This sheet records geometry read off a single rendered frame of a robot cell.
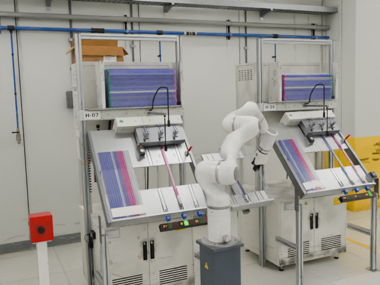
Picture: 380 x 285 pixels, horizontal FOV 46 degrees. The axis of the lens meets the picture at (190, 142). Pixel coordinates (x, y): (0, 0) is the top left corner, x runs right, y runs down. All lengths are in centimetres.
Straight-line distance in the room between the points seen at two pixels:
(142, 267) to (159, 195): 59
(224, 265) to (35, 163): 271
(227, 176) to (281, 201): 150
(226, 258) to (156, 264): 104
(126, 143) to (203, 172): 98
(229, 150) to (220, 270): 61
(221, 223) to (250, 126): 56
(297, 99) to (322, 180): 72
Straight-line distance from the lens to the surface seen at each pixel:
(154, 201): 292
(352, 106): 569
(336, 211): 407
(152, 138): 313
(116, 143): 312
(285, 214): 374
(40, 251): 290
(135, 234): 319
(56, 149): 463
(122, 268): 324
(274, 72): 379
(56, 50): 463
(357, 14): 573
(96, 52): 350
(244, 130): 247
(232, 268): 240
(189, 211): 294
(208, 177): 228
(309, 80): 393
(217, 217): 231
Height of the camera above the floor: 147
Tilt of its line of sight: 6 degrees down
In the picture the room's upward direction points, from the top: 2 degrees counter-clockwise
